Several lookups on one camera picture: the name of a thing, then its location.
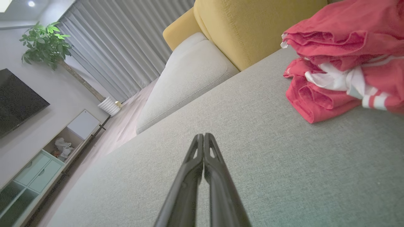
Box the grey fabric sofa seat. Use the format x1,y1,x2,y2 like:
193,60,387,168
47,46,404,227

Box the grey pleated curtain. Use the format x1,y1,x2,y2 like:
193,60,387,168
58,0,196,103

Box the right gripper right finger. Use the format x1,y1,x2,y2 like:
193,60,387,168
204,132,253,227

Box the green potted plant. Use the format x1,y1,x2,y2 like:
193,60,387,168
19,21,106,103

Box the white TV cabinet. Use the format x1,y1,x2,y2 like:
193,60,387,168
0,109,106,227

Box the yellow sofa cushion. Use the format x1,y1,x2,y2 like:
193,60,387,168
162,0,329,72

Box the black television screen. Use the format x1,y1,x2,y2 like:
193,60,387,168
0,68,51,139

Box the red white sports shorts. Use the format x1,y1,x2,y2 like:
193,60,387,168
280,0,404,72

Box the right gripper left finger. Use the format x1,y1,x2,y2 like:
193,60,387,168
154,134,204,227

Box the grey sofa cushion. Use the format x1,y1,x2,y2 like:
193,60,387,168
135,32,241,136

